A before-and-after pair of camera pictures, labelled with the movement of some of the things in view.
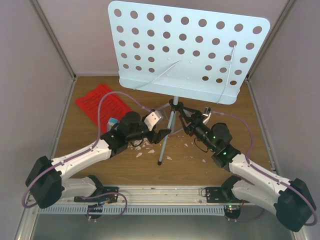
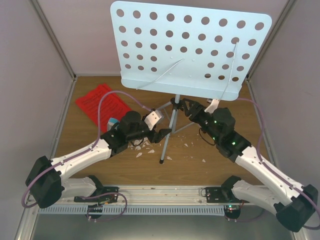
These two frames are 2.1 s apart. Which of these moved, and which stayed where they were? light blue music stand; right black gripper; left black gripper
Moved: right black gripper
Stayed: left black gripper; light blue music stand
